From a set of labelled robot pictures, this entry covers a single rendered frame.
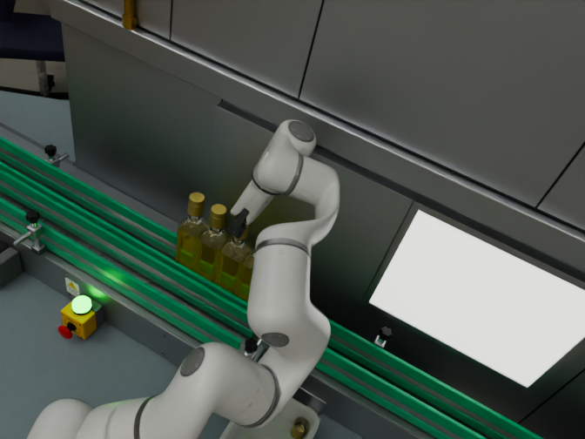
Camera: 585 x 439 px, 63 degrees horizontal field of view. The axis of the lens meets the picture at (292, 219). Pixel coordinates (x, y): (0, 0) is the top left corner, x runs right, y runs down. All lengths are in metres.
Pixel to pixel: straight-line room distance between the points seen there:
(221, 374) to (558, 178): 0.66
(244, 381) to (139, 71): 0.82
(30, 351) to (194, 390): 0.78
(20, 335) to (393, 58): 1.06
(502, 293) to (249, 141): 0.62
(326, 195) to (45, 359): 0.82
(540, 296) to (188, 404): 0.72
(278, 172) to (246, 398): 0.34
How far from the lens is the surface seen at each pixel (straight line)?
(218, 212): 1.05
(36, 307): 1.42
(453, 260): 1.05
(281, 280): 0.65
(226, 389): 0.63
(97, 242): 1.33
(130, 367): 1.29
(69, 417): 0.84
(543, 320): 1.12
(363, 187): 1.00
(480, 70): 0.89
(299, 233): 0.70
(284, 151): 0.79
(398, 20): 0.90
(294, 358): 0.71
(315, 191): 0.80
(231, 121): 1.08
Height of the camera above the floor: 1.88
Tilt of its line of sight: 42 degrees down
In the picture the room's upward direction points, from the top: 17 degrees clockwise
